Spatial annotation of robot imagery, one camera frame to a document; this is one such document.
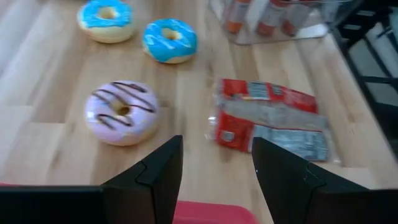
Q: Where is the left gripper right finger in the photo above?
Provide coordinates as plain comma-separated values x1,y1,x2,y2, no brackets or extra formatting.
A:
252,137,374,224

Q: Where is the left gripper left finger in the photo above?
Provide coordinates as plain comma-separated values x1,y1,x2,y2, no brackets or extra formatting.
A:
101,134,183,224

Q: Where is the pink frosted donut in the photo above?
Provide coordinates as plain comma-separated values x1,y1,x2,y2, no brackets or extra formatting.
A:
84,80,161,147

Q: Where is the red snack packet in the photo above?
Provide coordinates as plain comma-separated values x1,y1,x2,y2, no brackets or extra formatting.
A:
205,77,341,164

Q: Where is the blue frosted donut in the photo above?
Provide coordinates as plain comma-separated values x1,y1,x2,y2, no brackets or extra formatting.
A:
142,18,199,65
76,0,135,44

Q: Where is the pink translucent plastic bin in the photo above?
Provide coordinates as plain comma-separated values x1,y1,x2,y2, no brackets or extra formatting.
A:
0,182,259,224

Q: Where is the clear plastic container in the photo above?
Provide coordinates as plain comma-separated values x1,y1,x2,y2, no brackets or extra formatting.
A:
207,0,364,46

